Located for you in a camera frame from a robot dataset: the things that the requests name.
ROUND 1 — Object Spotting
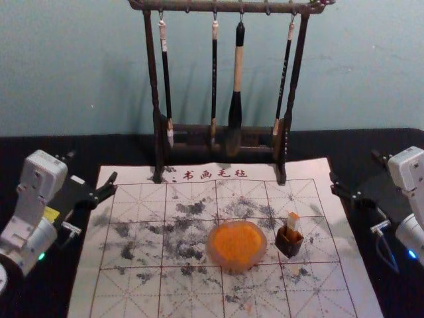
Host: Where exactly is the thin black brush, dark tip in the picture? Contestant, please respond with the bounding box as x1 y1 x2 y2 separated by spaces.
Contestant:
209 20 219 147

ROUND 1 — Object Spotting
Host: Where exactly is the white gridded calligraphy felt mat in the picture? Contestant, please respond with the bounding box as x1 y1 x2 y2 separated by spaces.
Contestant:
67 157 385 318

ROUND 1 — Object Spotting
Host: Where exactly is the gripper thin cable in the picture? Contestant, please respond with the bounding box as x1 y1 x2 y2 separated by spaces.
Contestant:
370 221 400 274
54 221 82 250

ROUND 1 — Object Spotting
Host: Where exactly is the black table cloth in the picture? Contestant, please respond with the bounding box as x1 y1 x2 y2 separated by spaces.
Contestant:
0 127 424 318

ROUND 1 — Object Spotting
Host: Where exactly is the orange pigment dish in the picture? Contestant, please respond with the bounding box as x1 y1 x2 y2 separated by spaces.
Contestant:
205 221 268 274

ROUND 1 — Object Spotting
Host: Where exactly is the thick brush with tan handle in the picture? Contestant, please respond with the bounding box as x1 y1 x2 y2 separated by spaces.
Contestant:
225 21 246 157

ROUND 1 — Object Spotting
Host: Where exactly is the white orange-tipped stick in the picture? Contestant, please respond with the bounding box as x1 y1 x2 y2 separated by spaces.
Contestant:
286 211 301 238

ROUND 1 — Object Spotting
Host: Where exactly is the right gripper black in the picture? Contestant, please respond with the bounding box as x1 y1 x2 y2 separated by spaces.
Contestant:
329 149 403 233

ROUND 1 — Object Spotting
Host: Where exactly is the small brown square pot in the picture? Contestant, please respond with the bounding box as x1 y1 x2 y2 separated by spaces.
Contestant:
274 223 305 259

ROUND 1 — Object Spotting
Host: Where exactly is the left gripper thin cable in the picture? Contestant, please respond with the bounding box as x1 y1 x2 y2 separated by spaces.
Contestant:
54 221 82 250

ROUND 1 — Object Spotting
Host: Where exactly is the right gripper thin cable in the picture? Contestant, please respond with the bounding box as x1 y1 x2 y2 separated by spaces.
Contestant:
370 221 400 274

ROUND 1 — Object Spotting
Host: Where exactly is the dark wooden brush rack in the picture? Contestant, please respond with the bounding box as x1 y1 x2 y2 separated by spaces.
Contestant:
127 0 336 186

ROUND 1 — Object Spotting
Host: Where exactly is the thin brush with white tip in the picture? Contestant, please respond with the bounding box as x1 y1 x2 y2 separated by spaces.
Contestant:
158 19 176 149

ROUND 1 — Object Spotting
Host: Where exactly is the thin black brush, brown tip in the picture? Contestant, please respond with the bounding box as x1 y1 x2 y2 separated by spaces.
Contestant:
272 22 296 136

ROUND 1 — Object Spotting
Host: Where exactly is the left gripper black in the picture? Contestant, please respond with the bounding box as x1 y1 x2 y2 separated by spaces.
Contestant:
43 150 119 231

